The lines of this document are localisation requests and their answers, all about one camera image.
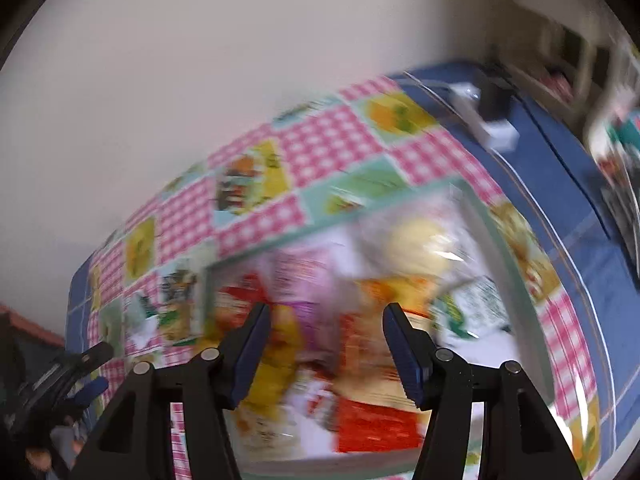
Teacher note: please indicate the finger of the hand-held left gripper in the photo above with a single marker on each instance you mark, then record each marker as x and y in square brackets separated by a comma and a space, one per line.
[92, 390]
[95, 352]

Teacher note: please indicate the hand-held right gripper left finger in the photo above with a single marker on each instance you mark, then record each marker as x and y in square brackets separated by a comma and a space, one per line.
[250, 355]

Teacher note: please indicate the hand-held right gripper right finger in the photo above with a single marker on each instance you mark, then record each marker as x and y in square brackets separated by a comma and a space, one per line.
[405, 355]

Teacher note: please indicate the yellow snack packet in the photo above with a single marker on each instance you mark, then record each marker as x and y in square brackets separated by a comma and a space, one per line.
[282, 355]

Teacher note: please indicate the red orange snack packet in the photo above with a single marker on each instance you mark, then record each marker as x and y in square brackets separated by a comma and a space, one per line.
[235, 300]

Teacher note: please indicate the long red snack packet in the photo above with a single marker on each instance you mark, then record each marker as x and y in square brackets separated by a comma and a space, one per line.
[377, 425]

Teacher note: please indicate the green white snack packet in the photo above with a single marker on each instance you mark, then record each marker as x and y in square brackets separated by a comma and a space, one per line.
[470, 310]

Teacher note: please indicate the purple-wrapped pale bun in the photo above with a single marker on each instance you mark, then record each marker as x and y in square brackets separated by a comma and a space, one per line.
[305, 280]

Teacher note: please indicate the clear-wrapped yellow bun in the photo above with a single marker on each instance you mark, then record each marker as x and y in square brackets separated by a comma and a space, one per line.
[425, 240]

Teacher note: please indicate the white shallow box teal rim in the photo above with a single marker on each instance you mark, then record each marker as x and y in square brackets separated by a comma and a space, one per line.
[505, 290]

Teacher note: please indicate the pink checkered printed tablecloth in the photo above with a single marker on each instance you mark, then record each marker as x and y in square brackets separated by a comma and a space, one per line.
[320, 145]

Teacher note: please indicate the white power strip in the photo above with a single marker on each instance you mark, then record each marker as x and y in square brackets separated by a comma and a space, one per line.
[487, 120]

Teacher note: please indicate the checkered fruit pattern tablecloth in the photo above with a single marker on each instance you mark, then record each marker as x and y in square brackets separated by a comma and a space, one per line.
[550, 150]

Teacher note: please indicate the black charger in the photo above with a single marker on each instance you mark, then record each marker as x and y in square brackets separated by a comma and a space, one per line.
[495, 99]

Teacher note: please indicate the teal plastic case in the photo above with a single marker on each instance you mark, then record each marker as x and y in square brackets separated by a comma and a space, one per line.
[625, 130]

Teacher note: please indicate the white chair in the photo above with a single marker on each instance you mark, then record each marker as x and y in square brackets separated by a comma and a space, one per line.
[575, 55]

